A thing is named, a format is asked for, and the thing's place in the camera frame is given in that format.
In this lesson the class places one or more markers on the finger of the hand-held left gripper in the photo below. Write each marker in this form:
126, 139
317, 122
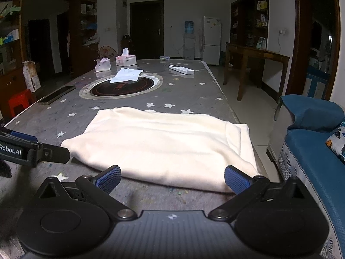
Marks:
56, 153
24, 136

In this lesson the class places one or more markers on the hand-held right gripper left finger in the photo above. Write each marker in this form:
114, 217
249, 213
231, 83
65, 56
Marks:
109, 180

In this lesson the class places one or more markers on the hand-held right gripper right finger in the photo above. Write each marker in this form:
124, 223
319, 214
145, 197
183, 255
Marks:
237, 180

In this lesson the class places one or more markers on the cream sweatshirt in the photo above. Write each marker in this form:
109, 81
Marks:
167, 145

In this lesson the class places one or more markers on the red plastic stool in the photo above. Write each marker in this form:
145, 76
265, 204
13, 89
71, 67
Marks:
20, 101

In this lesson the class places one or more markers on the black smartphone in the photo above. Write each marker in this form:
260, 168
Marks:
56, 95

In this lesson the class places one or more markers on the white paper sack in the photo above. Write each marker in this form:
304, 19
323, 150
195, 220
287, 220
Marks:
31, 77

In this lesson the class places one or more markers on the blue sofa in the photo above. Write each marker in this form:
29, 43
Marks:
307, 153

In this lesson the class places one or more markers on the glass-door storage cabinet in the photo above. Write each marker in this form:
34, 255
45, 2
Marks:
10, 59

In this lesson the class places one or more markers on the round built-in induction cooker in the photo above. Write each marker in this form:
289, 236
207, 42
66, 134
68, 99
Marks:
121, 88

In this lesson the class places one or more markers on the grey star-print tablecloth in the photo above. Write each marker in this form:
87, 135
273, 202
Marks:
183, 97

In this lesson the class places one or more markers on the small white tissue box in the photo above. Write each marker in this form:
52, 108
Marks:
102, 66

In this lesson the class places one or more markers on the open wooden shelf cabinet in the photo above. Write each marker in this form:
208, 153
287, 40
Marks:
85, 51

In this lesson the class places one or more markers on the white folded cloth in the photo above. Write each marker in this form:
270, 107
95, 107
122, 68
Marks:
126, 75

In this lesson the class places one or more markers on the polka dot play tent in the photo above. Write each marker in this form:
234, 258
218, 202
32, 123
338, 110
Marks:
107, 52

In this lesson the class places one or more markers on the large white tissue box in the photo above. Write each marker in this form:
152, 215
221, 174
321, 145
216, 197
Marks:
126, 60

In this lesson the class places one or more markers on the wooden side table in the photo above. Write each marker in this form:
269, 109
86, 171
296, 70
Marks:
258, 55

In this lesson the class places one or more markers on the light blue cabinet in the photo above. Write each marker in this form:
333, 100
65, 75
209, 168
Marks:
318, 82

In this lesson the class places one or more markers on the glass jar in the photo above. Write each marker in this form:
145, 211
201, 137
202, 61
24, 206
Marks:
260, 43

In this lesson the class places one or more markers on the white water dispenser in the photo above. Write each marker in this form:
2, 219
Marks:
189, 47

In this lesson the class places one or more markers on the white refrigerator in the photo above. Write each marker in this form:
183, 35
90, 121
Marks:
212, 40

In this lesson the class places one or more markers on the dark wooden door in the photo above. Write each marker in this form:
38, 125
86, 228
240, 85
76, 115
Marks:
147, 29

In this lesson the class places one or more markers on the blue water bottle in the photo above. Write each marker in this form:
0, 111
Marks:
189, 27

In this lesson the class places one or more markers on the tall wooden display cabinet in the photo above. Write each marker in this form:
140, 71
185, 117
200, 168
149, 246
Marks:
249, 19

